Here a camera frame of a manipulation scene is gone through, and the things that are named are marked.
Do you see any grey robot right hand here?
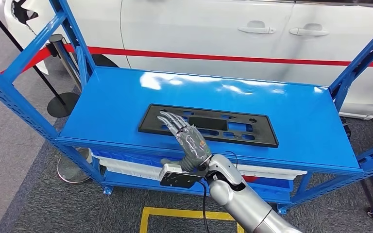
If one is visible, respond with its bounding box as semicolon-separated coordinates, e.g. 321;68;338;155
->
156;111;213;173

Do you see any black plastic plate bracket part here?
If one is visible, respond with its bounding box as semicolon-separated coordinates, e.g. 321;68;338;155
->
138;103;279;149

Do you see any blue metal shelf rack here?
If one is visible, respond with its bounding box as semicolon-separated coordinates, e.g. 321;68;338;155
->
0;0;373;224

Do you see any blue plastic crate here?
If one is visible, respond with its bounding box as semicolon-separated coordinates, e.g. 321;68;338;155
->
247;177;293;201
91;148;174;168

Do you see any white plastic crate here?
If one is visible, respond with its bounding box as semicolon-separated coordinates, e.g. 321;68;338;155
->
91;154;174;181
237;164;308;181

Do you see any red barrier belt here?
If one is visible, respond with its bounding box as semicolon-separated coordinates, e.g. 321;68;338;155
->
63;45;373;68
0;46;52;75

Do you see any white car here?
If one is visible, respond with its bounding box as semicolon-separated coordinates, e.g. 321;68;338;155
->
3;0;373;120

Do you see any chrome stanchion with black cap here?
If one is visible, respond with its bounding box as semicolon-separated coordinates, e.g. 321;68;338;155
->
48;33;83;92

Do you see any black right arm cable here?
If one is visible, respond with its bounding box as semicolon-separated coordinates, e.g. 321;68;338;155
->
198;180;211;233

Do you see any white car door handle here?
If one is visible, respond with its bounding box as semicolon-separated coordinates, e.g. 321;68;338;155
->
237;20;276;35
288;23;330;37

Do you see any thin black stanchion post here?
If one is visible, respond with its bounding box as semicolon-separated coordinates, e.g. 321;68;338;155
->
0;0;80;118

